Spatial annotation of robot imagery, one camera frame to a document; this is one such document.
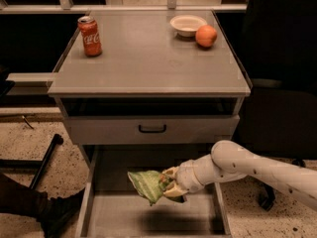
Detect green jalapeno chip bag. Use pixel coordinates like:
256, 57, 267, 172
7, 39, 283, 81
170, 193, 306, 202
128, 171, 173, 205

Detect red coca-cola can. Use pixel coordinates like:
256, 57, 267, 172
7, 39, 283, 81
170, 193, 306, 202
77, 16, 102, 57

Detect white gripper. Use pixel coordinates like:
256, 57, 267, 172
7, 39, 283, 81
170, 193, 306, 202
162, 160, 203, 197

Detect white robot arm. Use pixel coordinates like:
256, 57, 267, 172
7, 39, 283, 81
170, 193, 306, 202
163, 140, 317, 210

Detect orange fruit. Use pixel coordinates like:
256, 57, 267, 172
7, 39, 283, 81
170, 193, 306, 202
195, 25, 218, 48

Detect black chair base leg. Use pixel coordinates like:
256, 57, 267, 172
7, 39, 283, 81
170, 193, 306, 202
0, 134, 63, 189

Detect dark shoe and leg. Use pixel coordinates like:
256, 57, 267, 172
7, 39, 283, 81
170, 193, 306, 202
0, 174, 84, 238

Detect open grey lower drawer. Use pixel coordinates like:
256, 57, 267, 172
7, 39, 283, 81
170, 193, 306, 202
75, 144, 232, 238

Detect white bowl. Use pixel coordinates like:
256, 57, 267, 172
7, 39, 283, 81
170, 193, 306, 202
170, 15, 207, 38

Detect closed drawer with black handle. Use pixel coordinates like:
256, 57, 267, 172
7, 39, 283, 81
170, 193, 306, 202
64, 115, 240, 145

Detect black office chair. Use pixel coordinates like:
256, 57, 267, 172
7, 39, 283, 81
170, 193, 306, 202
219, 0, 317, 212

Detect grey drawer cabinet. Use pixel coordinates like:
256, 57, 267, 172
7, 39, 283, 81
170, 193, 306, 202
49, 10, 251, 161

